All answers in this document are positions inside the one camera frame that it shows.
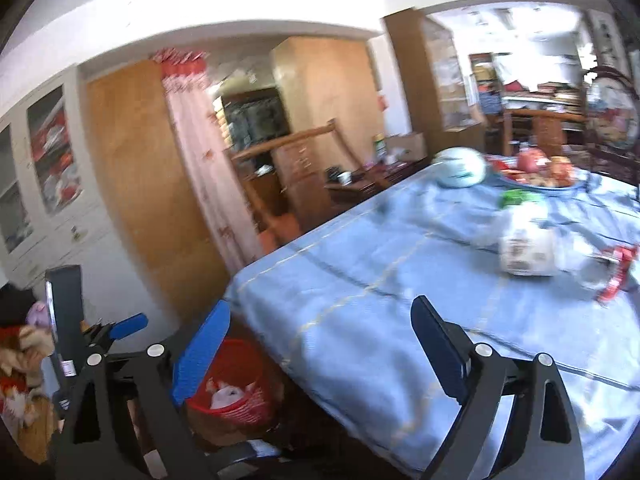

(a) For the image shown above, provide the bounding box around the cardboard box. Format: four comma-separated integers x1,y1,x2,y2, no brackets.
387,132,428,163

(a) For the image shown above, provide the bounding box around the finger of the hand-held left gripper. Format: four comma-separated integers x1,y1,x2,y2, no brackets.
110,313,149,339

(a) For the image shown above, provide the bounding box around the fruit plate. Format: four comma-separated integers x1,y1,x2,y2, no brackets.
492,157,588,191

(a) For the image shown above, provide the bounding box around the red apple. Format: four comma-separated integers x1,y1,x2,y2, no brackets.
517,147,551,173

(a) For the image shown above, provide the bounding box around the white plastic bag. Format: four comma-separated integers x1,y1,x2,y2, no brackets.
470,200,557,248

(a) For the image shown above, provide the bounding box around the round embroidered table screen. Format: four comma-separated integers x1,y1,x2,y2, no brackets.
582,65,640,183

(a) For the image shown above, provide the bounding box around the wooden door panel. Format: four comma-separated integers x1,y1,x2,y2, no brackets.
85,60,236,321

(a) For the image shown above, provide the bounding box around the red and clear wrapper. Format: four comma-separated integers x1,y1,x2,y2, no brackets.
595,244,640,303

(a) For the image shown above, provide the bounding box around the white glass door cabinet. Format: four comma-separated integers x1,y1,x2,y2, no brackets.
0,67,151,311

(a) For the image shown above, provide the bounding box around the curved wooden armchair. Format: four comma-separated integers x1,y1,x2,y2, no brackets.
230,119,396,241

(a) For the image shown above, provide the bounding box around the green plastic wrapper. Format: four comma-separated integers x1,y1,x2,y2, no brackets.
500,188,543,209

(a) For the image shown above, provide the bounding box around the red plastic basket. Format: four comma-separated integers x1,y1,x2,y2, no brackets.
185,338,281,428

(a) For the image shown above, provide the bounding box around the carved wooden chair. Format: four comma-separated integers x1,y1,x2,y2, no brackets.
502,107,586,158

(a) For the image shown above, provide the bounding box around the orange wrapped fruit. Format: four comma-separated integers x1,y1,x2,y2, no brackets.
550,156,576,186

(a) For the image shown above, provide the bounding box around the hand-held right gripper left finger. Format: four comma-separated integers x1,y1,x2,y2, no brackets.
52,300,261,480

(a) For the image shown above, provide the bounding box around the light wood wardrobe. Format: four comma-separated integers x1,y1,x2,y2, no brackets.
270,36,386,161

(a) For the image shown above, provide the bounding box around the blue checked tablecloth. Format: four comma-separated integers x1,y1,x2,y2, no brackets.
225,152,640,480

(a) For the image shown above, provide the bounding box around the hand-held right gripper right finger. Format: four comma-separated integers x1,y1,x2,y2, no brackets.
410,295,586,480

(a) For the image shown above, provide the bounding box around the pile of clothes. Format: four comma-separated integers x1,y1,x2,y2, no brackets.
0,285,61,461

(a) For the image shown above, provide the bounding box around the celadon lidded jar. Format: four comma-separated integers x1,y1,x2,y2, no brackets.
432,146,487,189

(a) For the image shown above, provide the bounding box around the pink floral curtain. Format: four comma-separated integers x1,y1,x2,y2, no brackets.
155,47,266,271

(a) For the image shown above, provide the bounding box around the wooden glass door cabinet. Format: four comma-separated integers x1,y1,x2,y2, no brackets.
384,9,483,143

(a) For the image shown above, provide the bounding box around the cluttered shelf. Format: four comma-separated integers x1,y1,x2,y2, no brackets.
470,52,586,111

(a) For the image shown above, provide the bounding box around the dark wooden side table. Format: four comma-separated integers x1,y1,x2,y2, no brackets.
325,157,431,206

